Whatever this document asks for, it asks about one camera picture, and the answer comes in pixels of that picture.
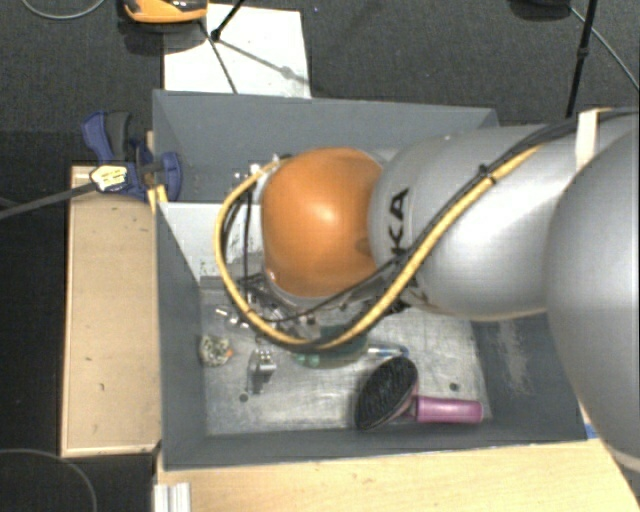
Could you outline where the grey metal bin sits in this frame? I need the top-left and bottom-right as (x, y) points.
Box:
(151, 88), (589, 472)

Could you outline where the dark green round object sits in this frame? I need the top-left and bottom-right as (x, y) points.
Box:
(289, 325), (370, 370)

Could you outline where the white green orange crumpled object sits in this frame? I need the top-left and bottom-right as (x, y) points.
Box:
(198, 333), (235, 368)

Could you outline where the black hairbrush with pink handle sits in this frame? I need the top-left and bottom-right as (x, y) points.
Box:
(353, 355), (485, 432)

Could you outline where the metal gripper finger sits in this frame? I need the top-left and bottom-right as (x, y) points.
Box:
(246, 348), (278, 395)
(214, 306), (250, 331)

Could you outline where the pale wood board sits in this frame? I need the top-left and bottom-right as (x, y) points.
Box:
(59, 164), (164, 459)

